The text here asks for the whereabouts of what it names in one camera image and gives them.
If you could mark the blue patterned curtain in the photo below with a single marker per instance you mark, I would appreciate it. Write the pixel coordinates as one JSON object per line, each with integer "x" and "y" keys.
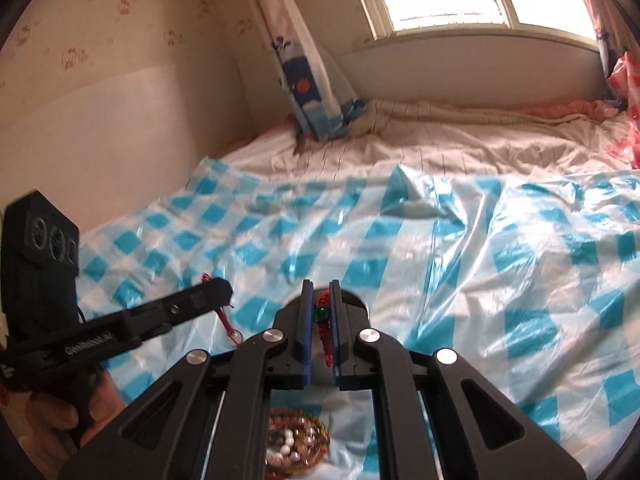
{"x": 300, "y": 75}

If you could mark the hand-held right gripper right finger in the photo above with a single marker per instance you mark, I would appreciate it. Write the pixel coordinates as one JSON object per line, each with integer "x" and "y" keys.
{"x": 334, "y": 330}

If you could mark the red white plastic bag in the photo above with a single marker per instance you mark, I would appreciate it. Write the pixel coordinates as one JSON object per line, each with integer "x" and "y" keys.
{"x": 627, "y": 90}

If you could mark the pink patterned curtain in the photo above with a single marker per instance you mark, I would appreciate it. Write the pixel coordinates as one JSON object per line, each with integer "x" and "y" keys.
{"x": 600, "y": 20}

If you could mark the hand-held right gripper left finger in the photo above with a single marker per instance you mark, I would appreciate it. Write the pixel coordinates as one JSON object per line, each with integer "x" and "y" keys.
{"x": 306, "y": 330}

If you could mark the pink cloth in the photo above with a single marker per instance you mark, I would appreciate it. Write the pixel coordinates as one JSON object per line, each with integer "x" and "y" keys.
{"x": 585, "y": 107}

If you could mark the person's left hand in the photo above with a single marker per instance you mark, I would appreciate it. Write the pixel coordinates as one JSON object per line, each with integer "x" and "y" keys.
{"x": 47, "y": 415}

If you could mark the blue checkered plastic sheet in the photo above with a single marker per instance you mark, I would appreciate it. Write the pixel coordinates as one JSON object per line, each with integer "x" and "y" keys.
{"x": 450, "y": 285}

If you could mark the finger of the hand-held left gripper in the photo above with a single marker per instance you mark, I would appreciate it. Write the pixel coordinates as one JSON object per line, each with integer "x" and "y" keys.
{"x": 200, "y": 297}

